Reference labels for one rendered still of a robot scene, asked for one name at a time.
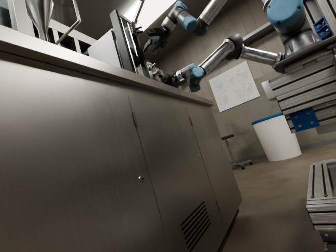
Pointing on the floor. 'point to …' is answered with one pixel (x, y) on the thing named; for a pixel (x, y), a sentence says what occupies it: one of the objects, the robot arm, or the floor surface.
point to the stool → (232, 153)
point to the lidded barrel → (277, 138)
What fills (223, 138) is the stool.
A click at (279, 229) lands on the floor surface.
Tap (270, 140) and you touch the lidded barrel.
